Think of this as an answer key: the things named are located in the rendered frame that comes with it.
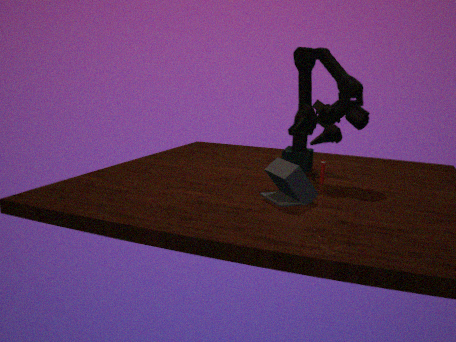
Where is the dark grey sloped panel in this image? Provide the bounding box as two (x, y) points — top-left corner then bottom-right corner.
(260, 157), (319, 207)

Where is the red peg with white band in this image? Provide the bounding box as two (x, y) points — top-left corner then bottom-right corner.
(320, 160), (326, 184)

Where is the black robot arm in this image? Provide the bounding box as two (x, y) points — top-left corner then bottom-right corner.
(288, 47), (369, 152)

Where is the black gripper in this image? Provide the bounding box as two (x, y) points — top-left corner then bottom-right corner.
(295, 104), (343, 145)

